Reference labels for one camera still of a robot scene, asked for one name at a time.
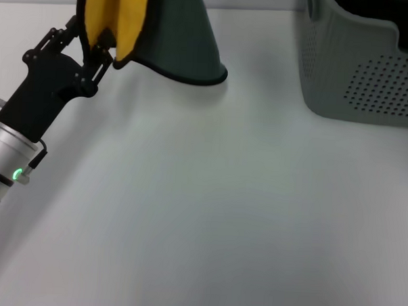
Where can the green and yellow towel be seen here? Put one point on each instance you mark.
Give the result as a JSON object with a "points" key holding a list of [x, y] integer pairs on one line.
{"points": [[182, 40]]}

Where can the grey perforated plastic storage box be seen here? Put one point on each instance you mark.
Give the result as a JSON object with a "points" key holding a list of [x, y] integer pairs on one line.
{"points": [[333, 63]]}

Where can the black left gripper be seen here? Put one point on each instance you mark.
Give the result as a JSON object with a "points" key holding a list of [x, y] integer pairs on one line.
{"points": [[40, 91]]}

